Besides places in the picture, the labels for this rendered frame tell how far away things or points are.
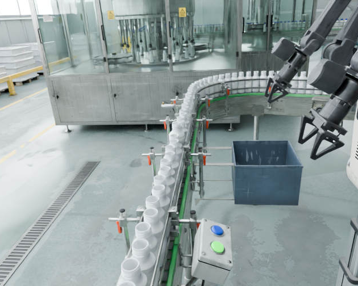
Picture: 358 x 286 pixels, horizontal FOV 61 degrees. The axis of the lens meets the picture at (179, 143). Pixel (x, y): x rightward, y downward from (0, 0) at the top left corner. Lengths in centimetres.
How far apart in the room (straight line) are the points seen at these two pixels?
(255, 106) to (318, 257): 122
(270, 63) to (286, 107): 369
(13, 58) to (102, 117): 543
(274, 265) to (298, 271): 16
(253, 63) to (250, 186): 484
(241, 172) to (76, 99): 364
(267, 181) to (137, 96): 323
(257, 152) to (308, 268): 96
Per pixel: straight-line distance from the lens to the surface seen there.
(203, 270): 77
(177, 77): 433
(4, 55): 992
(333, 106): 84
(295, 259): 243
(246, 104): 262
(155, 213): 82
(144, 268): 72
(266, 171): 151
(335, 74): 82
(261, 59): 624
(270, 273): 230
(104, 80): 458
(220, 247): 76
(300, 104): 261
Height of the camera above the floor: 162
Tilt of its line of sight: 23 degrees down
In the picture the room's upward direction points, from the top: 3 degrees counter-clockwise
